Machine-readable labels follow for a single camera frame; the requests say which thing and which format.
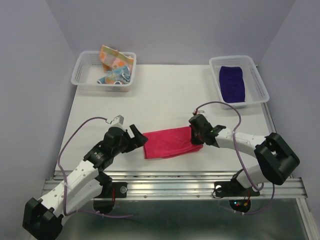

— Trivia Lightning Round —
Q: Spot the pink towel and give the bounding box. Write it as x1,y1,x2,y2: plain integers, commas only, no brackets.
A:
143,126,203,160

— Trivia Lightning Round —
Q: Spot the purple towel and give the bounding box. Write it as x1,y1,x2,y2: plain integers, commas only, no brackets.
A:
219,66,246,103

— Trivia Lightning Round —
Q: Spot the light blue patterned towel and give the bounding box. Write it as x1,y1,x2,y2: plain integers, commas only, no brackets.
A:
96,65,131,85

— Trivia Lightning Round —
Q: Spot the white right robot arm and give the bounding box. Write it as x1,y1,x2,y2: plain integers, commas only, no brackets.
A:
189,114,300,197

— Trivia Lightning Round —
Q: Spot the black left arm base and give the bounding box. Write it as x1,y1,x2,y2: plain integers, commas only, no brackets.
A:
93,172,128,214

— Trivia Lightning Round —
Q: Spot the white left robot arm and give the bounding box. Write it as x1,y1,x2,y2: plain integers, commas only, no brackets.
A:
22,123,148,240

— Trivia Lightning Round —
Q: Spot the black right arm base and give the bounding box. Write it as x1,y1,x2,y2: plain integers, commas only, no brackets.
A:
211,170,261,215

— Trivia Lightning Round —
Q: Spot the white right plastic basket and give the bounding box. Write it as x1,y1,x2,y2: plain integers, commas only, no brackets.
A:
209,55,270,109

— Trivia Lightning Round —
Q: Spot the white plastic basket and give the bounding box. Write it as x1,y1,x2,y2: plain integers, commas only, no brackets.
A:
71,51,137,92
209,55,270,109

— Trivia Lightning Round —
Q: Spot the white left plastic basket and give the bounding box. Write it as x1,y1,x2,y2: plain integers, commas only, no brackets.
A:
71,51,137,92

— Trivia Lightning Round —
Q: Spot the orange dotted patterned towel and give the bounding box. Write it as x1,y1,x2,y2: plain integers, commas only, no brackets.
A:
99,45,134,73

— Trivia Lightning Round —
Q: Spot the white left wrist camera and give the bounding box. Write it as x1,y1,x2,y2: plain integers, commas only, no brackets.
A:
105,115,125,125

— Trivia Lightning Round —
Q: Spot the aluminium mounting rail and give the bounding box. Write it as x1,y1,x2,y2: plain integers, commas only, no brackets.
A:
42,170,308,201

